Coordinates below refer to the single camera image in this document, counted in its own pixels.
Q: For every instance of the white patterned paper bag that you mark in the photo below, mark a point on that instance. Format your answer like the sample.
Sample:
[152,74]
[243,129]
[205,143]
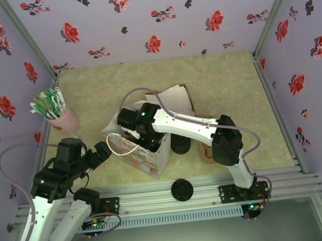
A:
[148,161]

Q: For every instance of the black plastic cup lid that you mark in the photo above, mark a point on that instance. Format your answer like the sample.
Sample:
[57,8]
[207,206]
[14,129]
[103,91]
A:
[181,142]
[182,190]

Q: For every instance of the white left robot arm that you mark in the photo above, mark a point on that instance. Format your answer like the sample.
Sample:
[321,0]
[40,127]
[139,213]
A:
[31,224]

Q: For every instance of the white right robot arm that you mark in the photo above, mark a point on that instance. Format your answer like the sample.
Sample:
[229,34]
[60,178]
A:
[189,123]

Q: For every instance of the dark paper coffee cup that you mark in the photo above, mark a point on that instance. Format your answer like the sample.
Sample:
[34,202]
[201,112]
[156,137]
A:
[181,151]

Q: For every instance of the pink straw holder cup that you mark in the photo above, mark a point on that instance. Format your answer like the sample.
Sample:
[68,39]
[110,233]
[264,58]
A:
[67,123]

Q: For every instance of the stack of white napkins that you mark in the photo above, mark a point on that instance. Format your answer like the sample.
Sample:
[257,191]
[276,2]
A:
[176,99]

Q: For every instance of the white paper-wrapped straw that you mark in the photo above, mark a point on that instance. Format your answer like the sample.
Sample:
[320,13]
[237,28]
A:
[60,100]
[39,113]

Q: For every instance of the tan paper-wrapped straw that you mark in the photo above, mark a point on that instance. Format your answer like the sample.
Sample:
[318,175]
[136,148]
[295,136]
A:
[46,101]

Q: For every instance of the left controller board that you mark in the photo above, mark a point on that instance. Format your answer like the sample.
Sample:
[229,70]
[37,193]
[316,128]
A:
[94,225]

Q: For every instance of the controller board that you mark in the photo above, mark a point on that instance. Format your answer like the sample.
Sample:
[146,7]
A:
[94,225]
[252,207]

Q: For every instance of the stack of pulp cup carriers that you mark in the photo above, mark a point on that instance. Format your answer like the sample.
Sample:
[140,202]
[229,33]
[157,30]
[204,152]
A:
[207,154]

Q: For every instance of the right controller board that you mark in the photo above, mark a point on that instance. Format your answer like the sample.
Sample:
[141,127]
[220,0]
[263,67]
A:
[252,207]

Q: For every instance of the aluminium left side rail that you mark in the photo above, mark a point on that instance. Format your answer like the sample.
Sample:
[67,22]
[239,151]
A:
[43,137]

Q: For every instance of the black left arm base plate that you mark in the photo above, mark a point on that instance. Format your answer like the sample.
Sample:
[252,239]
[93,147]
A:
[113,206]

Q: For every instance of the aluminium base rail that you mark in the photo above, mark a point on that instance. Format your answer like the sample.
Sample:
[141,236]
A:
[145,199]

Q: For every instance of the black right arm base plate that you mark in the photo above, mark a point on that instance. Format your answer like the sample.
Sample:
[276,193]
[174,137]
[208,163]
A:
[228,193]

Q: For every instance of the aluminium left frame post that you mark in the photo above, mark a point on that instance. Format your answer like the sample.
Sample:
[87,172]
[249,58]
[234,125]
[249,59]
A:
[24,34]

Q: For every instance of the aluminium frame post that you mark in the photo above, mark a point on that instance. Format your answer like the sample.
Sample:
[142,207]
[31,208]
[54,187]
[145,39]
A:
[24,34]
[276,9]

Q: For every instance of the aluminium right side rail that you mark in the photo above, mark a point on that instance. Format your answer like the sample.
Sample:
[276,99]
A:
[277,115]

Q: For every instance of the aluminium right frame post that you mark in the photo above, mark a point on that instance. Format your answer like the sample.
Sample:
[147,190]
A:
[276,9]

